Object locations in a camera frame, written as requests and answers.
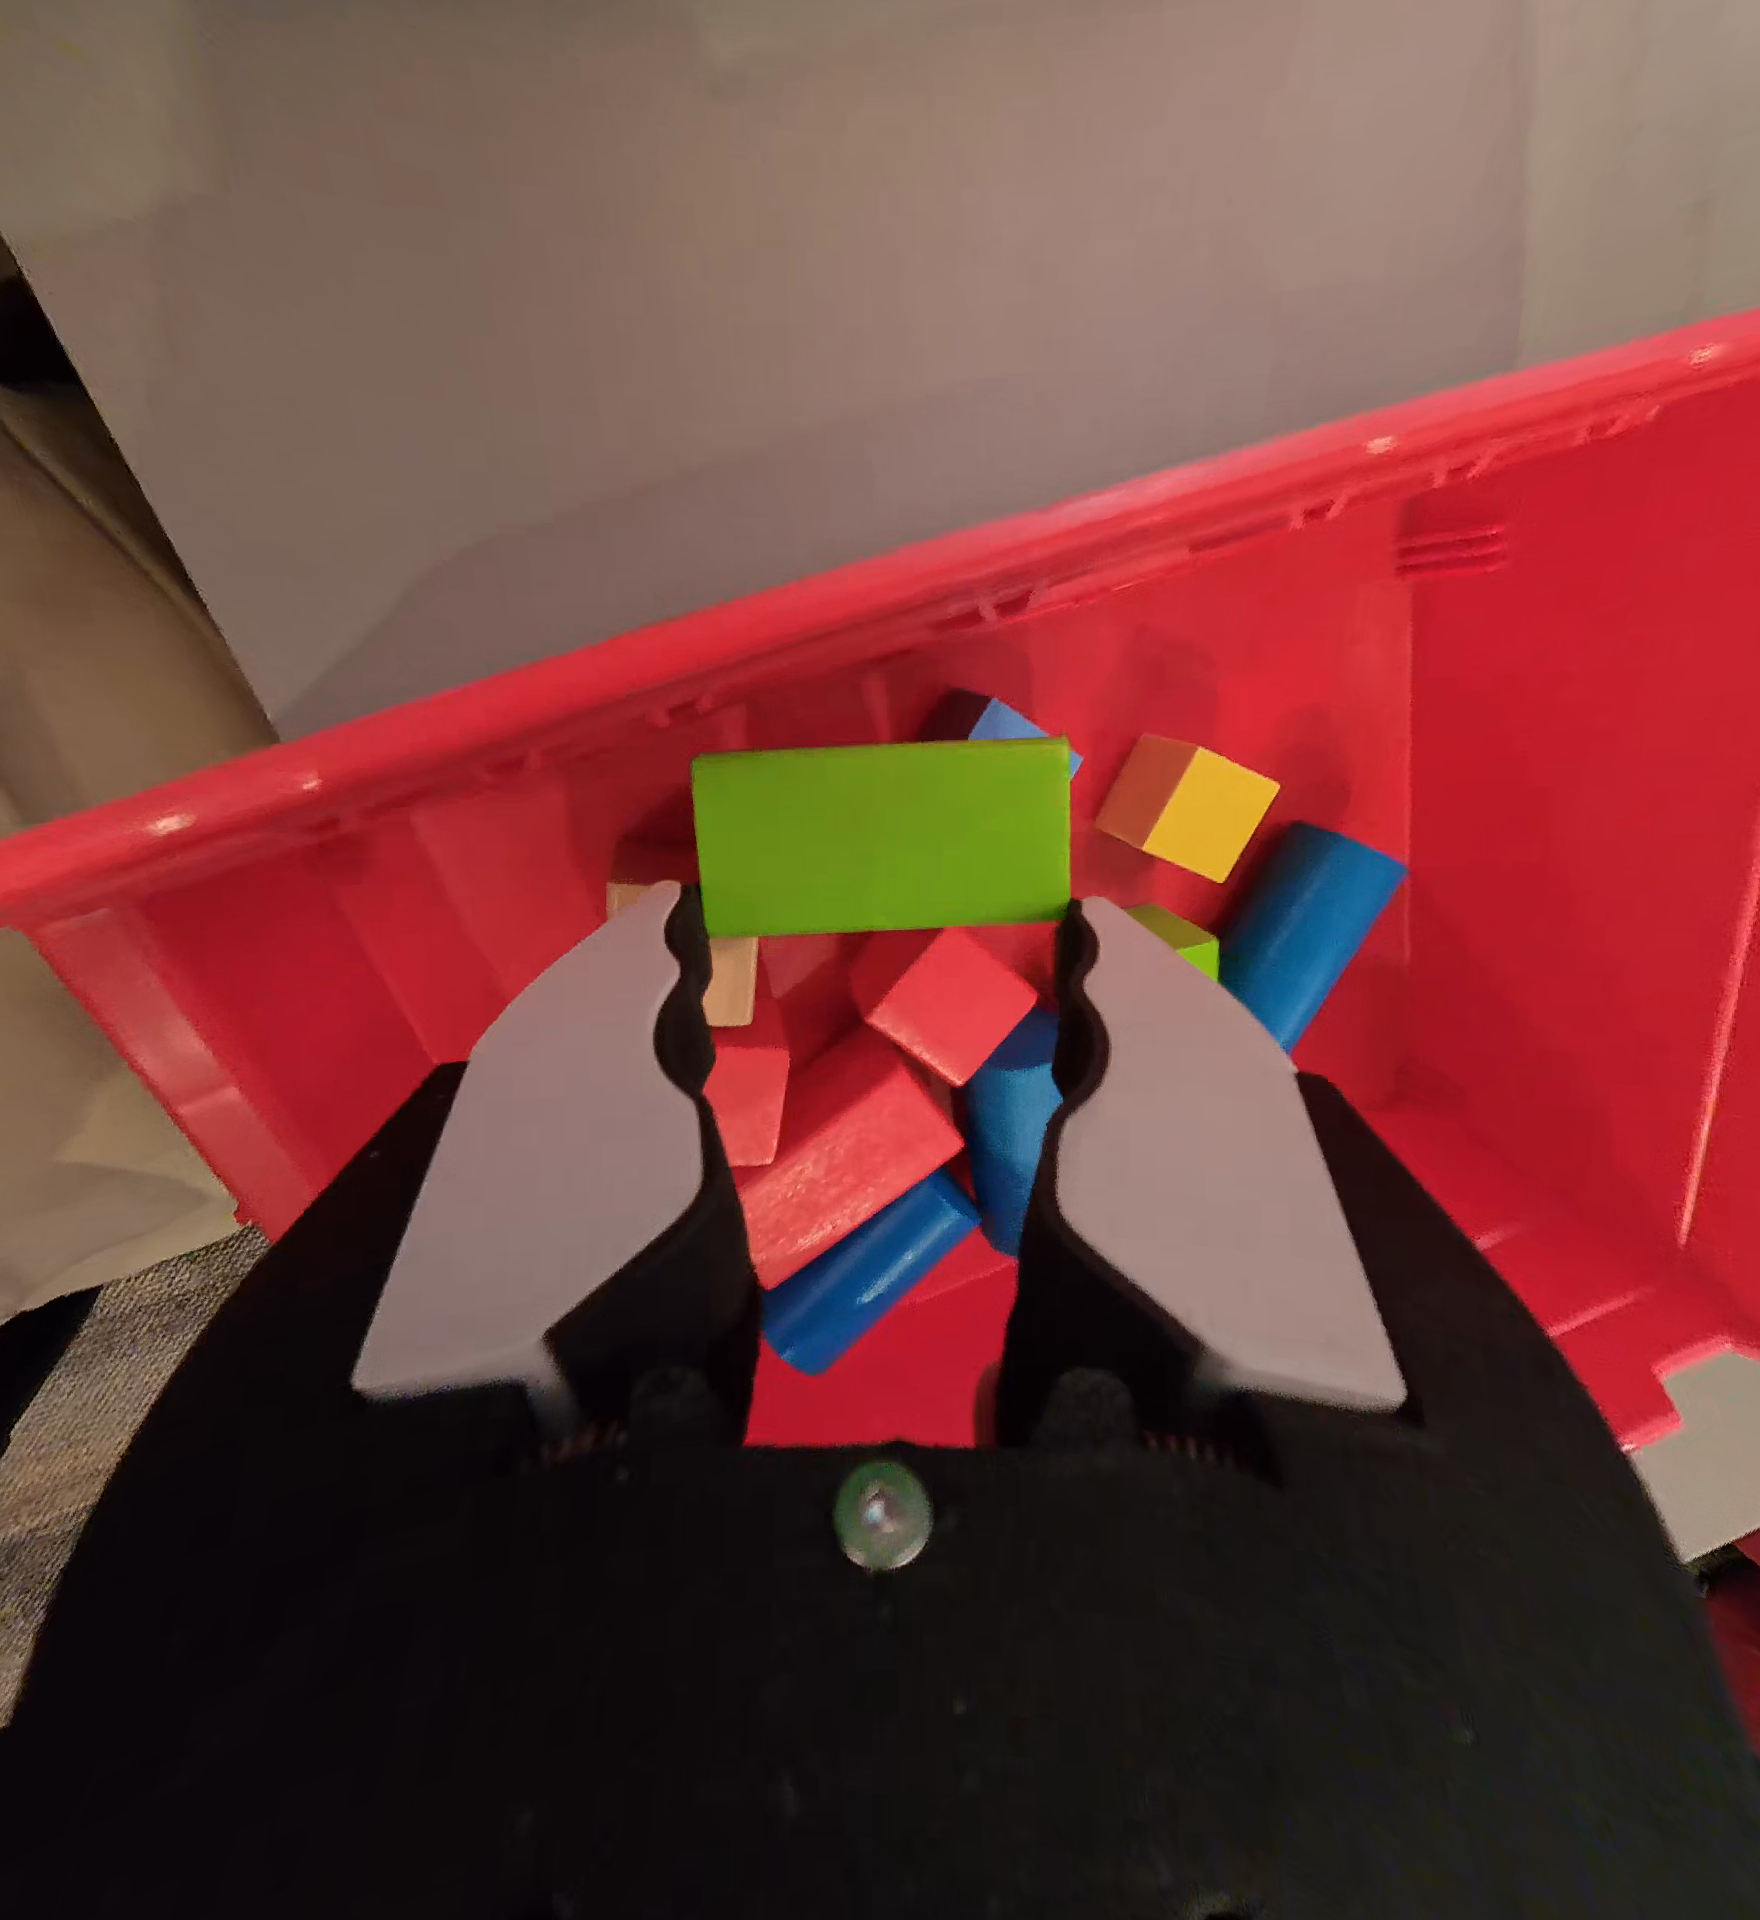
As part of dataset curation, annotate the large green wooden block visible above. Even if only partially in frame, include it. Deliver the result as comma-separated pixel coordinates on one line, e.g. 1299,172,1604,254
689,736,1075,935

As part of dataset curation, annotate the red plastic bin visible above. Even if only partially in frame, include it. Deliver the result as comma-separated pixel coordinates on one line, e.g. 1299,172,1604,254
0,284,1760,1452

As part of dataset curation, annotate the natural wooden block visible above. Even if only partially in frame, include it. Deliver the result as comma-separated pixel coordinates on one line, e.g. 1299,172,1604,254
603,879,760,1032

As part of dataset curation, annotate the small green wooden block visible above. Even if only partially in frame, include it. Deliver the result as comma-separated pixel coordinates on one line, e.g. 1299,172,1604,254
1120,901,1221,986

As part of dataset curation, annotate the blue wooden block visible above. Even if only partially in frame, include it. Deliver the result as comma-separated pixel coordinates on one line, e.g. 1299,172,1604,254
963,695,1086,781

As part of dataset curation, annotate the yellow wooden cube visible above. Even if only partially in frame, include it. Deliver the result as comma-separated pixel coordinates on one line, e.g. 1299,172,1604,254
1091,732,1281,886

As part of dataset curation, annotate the large red wooden block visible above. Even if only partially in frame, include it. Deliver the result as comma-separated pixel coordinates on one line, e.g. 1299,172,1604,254
736,1025,970,1293

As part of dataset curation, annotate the blue wooden cylinder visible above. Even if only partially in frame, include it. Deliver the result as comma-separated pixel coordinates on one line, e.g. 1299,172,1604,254
963,1006,1065,1259
753,1167,984,1378
1216,819,1409,1053

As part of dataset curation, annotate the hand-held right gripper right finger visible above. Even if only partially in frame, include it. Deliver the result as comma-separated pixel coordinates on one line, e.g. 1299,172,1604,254
1051,896,1407,1413

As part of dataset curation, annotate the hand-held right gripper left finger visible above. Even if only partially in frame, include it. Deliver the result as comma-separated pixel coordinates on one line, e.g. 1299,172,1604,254
352,882,734,1400

